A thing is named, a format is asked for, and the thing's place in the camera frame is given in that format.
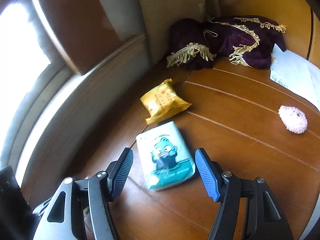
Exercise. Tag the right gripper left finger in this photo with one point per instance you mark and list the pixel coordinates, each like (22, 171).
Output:
(62, 217)

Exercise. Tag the beige curtain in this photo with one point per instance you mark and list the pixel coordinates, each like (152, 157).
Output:
(159, 15)

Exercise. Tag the white paper sheets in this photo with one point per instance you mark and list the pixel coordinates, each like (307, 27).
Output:
(296, 74)

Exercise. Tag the cartoon tissue pack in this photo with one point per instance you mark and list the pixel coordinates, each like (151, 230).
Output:
(165, 159)

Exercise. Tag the yellow snack packet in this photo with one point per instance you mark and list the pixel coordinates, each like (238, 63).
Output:
(162, 103)

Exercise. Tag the pink fuzzy ball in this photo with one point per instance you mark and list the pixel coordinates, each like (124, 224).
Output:
(293, 118)

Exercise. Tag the yellow wooden wardrobe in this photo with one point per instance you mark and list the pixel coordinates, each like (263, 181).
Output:
(302, 24)

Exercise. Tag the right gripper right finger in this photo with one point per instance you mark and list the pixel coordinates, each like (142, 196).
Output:
(264, 217)

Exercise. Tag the window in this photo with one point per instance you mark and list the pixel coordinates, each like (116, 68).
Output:
(32, 72)

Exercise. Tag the purple velvet cloth gold fringe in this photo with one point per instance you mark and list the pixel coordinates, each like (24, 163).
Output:
(246, 40)

